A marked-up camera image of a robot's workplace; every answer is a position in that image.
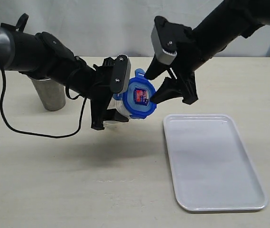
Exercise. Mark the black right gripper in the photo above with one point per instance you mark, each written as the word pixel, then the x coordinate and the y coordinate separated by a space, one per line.
pixel 185 42

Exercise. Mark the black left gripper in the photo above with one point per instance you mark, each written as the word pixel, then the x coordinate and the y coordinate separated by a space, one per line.
pixel 100 95

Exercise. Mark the clear tall plastic container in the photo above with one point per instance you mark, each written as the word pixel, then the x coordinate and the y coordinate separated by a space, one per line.
pixel 116 112

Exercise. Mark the blue plastic snap lid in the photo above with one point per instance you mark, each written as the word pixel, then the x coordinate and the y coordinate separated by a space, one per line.
pixel 135 103

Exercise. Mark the stainless steel cup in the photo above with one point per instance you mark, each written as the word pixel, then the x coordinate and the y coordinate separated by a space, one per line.
pixel 50 92

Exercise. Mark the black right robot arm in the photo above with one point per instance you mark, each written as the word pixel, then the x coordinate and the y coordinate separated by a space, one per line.
pixel 229 20

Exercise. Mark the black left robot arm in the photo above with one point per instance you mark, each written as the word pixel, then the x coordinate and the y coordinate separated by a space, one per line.
pixel 42 56

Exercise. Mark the white backdrop curtain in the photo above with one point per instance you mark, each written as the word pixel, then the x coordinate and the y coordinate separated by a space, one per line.
pixel 104 27

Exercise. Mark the white rectangular plastic tray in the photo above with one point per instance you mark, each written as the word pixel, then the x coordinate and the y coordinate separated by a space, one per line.
pixel 210 167

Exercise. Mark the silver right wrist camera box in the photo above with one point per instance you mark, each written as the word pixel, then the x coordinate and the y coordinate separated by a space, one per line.
pixel 165 36

